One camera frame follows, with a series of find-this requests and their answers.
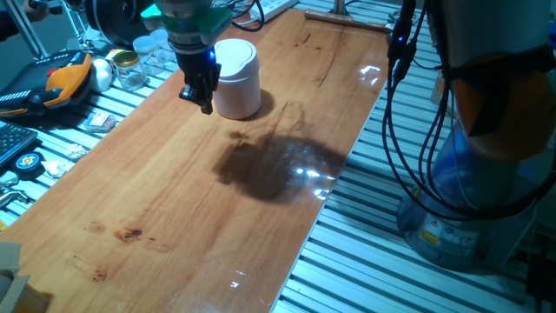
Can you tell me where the crumpled white paper ball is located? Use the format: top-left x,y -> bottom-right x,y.
43,159 -> 71,179
64,143 -> 89,162

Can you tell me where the black keyboard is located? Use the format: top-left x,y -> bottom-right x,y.
0,121 -> 39,169

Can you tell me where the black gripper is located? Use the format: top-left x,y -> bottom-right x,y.
175,46 -> 222,116

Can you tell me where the dark red sleeved forearm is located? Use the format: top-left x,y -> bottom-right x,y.
0,10 -> 21,43

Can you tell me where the orange black teach pendant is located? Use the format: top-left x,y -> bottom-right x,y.
0,50 -> 94,117

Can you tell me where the white power strip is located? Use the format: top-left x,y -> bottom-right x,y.
249,0 -> 299,23

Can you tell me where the white round trash can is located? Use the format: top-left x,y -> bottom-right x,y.
211,37 -> 263,121

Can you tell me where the glass jar white lid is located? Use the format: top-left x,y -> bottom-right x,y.
149,29 -> 178,65
132,35 -> 157,66

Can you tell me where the metal pipe valve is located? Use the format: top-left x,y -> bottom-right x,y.
0,173 -> 30,210

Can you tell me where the grey metal frame bar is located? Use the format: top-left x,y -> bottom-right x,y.
3,0 -> 50,60

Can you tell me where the frame pole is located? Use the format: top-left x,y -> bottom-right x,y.
332,0 -> 353,17

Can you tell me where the bare person hand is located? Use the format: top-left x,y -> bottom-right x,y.
23,0 -> 52,23

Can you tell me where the small plastic packet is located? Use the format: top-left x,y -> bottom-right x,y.
83,111 -> 117,133

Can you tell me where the black cable bundle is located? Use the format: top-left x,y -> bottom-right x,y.
229,0 -> 556,222

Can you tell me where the cardboard block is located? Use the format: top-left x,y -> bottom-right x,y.
0,241 -> 22,279
0,275 -> 50,313

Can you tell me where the glossy wooden board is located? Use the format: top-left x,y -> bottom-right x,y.
0,7 -> 390,313

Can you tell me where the black filament spool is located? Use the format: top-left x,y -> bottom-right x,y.
84,0 -> 158,48

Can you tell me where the white egg-shaped object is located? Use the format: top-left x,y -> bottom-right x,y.
89,58 -> 113,93

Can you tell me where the glass jar gold lid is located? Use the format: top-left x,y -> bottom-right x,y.
112,50 -> 148,91

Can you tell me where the black round tape measure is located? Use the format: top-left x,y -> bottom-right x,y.
11,150 -> 45,180

